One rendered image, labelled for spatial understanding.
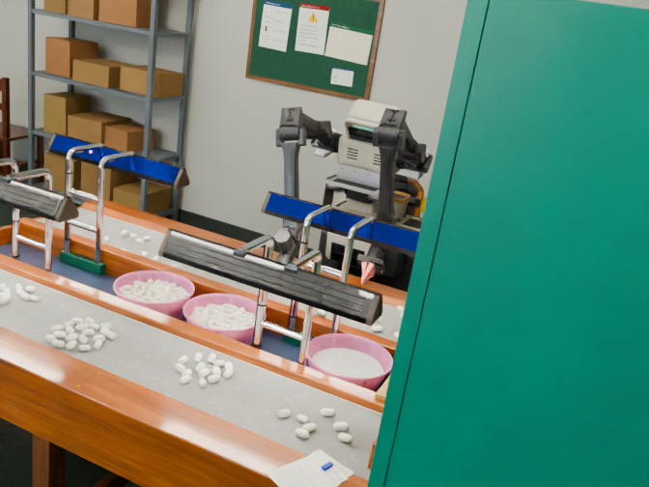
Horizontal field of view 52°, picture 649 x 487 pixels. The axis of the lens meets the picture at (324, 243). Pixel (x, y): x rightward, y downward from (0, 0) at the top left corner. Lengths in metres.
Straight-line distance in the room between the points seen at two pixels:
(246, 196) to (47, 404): 3.25
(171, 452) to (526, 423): 0.86
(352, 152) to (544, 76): 1.99
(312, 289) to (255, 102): 3.22
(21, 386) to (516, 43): 1.45
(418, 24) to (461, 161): 3.28
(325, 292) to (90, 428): 0.67
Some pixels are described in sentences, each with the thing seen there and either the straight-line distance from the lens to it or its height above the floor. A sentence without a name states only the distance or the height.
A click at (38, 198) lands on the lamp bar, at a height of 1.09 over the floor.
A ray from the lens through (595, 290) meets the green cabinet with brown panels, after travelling 1.04.
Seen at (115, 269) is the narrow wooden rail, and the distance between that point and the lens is 2.59.
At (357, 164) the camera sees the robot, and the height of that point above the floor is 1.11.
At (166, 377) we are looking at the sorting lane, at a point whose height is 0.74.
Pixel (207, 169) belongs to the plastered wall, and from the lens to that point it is 5.03.
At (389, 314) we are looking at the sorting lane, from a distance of 2.40.
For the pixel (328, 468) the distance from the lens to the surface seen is 1.56.
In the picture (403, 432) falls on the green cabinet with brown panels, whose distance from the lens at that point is 1.20.
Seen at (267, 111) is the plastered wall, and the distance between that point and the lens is 4.70.
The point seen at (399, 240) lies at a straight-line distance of 2.11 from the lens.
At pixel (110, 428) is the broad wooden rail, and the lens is 1.74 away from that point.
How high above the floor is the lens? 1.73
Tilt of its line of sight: 19 degrees down
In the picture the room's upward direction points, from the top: 9 degrees clockwise
